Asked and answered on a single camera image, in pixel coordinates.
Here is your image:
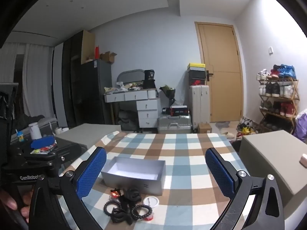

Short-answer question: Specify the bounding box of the black red box on suitcase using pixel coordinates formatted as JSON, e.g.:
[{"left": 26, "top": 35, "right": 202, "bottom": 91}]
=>
[{"left": 162, "top": 105, "right": 189, "bottom": 116}]

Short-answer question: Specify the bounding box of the silver aluminium suitcase lying flat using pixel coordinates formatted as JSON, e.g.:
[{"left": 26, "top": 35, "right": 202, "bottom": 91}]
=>
[{"left": 158, "top": 115, "right": 192, "bottom": 134}]

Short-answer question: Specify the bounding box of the dark tall cabinet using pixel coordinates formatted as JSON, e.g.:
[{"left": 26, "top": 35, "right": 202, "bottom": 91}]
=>
[{"left": 61, "top": 30, "right": 112, "bottom": 128}]

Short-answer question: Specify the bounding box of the black bag on desk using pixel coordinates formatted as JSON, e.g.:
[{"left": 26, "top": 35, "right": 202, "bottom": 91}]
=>
[{"left": 143, "top": 70, "right": 156, "bottom": 89}]

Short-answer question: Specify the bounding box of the wooden door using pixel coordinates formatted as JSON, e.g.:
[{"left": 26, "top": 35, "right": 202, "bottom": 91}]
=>
[{"left": 195, "top": 22, "right": 243, "bottom": 122}]

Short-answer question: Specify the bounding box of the wooden shoe rack with shoes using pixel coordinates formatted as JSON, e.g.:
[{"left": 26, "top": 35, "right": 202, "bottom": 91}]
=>
[{"left": 256, "top": 64, "right": 300, "bottom": 134}]

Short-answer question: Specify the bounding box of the purple bag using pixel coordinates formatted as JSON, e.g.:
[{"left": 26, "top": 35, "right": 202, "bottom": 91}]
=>
[{"left": 293, "top": 109, "right": 307, "bottom": 142}]

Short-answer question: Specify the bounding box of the white cylinder cup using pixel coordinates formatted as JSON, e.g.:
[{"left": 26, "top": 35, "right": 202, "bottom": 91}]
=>
[{"left": 28, "top": 122, "right": 42, "bottom": 140}]

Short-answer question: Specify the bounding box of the red cartoon charm hair tie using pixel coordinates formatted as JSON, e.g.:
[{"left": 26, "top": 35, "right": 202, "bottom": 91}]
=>
[{"left": 109, "top": 188, "right": 122, "bottom": 200}]

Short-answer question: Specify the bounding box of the black wrapped flower bouquet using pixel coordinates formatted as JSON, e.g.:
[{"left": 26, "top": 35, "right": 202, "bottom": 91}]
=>
[{"left": 160, "top": 85, "right": 175, "bottom": 106}]

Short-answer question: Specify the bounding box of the large black claw hair clip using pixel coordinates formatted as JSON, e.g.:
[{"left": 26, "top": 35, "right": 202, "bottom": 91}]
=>
[{"left": 123, "top": 188, "right": 142, "bottom": 203}]

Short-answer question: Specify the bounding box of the grey bedside cabinet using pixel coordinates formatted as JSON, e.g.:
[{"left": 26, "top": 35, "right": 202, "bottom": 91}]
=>
[
  {"left": 239, "top": 130, "right": 306, "bottom": 218},
  {"left": 55, "top": 124, "right": 122, "bottom": 149}
]

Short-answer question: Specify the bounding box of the person's left hand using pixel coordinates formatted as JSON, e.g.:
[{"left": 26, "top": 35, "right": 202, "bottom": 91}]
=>
[{"left": 1, "top": 190, "right": 33, "bottom": 223}]

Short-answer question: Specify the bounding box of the white desk with drawers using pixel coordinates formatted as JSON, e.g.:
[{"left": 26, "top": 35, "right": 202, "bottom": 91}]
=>
[{"left": 104, "top": 88, "right": 161, "bottom": 129}]

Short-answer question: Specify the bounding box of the silver grey cardboard box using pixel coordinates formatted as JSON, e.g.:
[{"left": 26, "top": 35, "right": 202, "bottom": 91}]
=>
[{"left": 101, "top": 157, "right": 166, "bottom": 196}]

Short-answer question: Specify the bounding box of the stack of shoe boxes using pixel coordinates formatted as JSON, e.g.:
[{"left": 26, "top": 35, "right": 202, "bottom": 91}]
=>
[{"left": 187, "top": 63, "right": 207, "bottom": 86}]

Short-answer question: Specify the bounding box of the grey left bedside cabinet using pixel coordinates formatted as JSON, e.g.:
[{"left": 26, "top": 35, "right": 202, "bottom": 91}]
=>
[{"left": 55, "top": 124, "right": 122, "bottom": 149}]

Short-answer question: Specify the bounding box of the black long hair clip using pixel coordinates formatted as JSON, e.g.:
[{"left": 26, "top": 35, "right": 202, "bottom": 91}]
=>
[{"left": 110, "top": 195, "right": 134, "bottom": 225}]

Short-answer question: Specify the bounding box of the small brown cardboard box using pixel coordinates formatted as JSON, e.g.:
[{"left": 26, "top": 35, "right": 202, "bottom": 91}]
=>
[{"left": 198, "top": 122, "right": 212, "bottom": 133}]

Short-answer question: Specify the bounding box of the white round pin badge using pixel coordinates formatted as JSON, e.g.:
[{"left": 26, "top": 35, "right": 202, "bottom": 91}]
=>
[{"left": 143, "top": 196, "right": 160, "bottom": 208}]

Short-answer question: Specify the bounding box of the grey right bedside cabinet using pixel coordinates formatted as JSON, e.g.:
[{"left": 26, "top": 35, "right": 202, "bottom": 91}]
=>
[{"left": 239, "top": 130, "right": 306, "bottom": 218}]

